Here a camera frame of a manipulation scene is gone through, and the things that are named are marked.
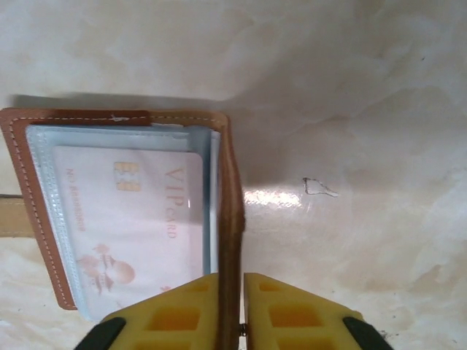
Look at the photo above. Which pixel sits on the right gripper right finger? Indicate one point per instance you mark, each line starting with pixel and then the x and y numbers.
pixel 292 321

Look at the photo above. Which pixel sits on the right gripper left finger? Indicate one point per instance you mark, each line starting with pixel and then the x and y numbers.
pixel 175 321

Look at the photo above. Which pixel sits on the brown leather card holder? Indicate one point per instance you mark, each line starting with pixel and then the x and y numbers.
pixel 14 146

